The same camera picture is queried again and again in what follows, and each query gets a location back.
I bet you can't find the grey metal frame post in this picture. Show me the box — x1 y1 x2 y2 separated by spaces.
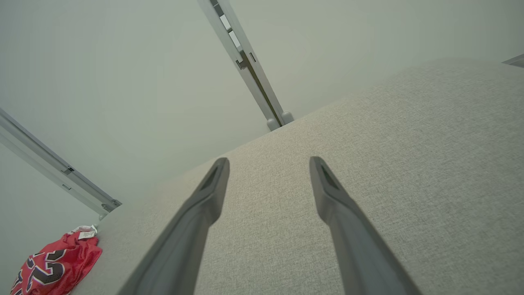
0 109 122 220
198 0 294 132

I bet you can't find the grey metal frame piece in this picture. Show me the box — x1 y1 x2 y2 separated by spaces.
501 53 524 68

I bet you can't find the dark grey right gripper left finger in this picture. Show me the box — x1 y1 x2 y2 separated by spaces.
118 157 230 295

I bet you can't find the red number 23 jersey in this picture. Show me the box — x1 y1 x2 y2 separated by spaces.
10 225 103 295

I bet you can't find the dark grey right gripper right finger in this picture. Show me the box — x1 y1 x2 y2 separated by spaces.
309 156 422 295

